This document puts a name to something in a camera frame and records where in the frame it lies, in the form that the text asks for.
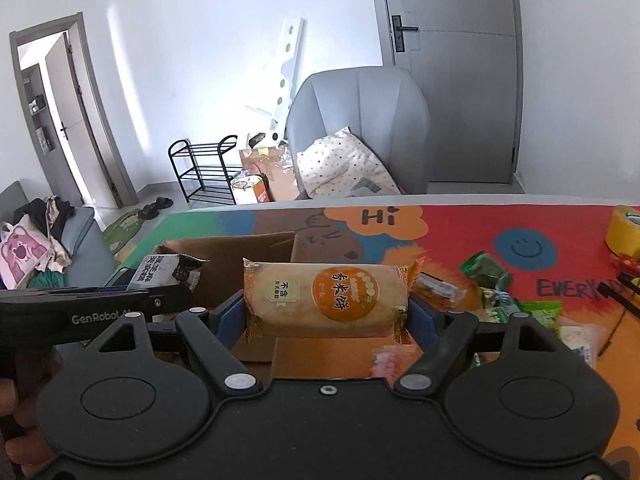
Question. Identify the pile of dark clothes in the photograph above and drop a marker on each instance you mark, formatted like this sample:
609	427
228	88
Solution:
55	220

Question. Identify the gray room door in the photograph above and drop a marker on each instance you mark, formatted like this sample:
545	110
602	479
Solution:
82	120

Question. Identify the gray wall shelf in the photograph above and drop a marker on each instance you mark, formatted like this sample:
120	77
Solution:
39	110

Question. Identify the black metal stand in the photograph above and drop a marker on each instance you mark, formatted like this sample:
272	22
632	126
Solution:
631	292

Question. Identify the taped cardboard box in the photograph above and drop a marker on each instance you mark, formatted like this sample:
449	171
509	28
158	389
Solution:
272	170

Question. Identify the green snack packet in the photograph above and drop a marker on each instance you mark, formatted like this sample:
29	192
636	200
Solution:
485	271
542	311

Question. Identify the green floor mat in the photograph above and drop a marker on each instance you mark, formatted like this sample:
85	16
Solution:
120	232

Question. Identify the gray sofa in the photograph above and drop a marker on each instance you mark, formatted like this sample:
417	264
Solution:
85	245

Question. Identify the pink snack packet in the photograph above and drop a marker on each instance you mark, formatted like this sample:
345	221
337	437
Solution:
395	362

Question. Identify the white snack packet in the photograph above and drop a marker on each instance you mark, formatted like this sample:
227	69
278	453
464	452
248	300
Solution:
582	342

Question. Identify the white board with holes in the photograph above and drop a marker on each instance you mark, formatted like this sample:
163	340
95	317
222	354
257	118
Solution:
287	70

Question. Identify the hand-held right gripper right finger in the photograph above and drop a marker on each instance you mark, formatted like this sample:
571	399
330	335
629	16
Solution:
420	322

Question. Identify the black shoe rack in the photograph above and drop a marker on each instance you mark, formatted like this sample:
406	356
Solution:
202	187

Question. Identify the dark slippers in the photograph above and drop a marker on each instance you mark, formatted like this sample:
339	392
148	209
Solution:
152	208

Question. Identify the person's left hand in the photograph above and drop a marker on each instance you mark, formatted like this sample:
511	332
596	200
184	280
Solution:
9	396

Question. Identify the clear snack packet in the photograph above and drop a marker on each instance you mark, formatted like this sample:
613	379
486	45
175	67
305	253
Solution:
442	287

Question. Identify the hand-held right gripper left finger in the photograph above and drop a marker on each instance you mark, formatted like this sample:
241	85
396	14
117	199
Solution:
234	317

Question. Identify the white polka dot cushion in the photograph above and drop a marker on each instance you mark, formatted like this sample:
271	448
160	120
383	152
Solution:
345	165

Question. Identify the yellow tape roll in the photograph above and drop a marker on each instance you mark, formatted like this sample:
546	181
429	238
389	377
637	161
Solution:
622	232

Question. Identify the gray entrance door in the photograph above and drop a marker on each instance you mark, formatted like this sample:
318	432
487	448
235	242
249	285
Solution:
450	60

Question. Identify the orange rice cracker packet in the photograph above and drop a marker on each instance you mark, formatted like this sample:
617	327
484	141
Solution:
325	295

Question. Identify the yellow paper bag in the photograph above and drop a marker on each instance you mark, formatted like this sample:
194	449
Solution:
252	190

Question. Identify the pink tote bag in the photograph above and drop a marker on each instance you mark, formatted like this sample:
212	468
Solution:
22	255

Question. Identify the gray armchair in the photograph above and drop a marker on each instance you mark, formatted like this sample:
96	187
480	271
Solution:
360	105

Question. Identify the brown cardboard box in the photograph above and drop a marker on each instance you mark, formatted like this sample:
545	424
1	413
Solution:
320	355

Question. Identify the black snack packet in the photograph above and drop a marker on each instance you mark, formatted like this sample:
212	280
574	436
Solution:
162	270

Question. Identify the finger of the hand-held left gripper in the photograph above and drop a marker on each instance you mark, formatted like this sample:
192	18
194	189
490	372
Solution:
175	297

